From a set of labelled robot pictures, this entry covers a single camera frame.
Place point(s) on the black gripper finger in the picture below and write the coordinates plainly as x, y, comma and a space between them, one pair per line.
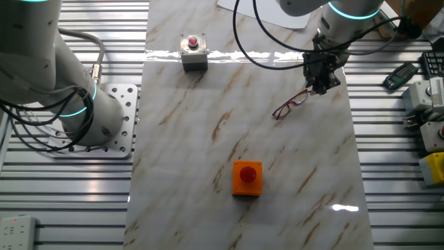
312, 87
329, 87

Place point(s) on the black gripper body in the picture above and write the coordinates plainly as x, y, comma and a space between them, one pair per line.
324, 62

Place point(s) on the dark red framed glasses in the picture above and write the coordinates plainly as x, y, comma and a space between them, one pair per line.
290, 103

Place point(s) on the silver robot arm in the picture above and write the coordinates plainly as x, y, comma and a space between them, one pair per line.
34, 52

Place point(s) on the white paper sheet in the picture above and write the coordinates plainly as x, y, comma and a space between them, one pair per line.
270, 15

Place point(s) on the black keyboard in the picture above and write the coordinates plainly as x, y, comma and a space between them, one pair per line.
435, 64

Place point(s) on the brown wooden box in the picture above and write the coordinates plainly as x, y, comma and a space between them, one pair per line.
426, 10

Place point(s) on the grey box with red button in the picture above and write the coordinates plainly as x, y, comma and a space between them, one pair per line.
433, 139

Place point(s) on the marble patterned board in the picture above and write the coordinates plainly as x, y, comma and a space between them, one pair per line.
208, 139

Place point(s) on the orange box red mushroom button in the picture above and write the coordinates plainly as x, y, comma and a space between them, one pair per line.
248, 185

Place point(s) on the grey box small red button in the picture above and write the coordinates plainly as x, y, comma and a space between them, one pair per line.
194, 57

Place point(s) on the yellow box green button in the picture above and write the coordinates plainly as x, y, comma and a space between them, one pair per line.
433, 170

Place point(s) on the white power strip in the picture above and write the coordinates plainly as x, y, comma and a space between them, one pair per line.
17, 232

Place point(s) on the light grey switch box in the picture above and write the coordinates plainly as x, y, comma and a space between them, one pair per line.
416, 97

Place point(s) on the silver ribbed camera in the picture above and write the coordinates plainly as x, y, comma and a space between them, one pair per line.
437, 93

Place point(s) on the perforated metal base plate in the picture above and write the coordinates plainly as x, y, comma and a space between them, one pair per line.
128, 104

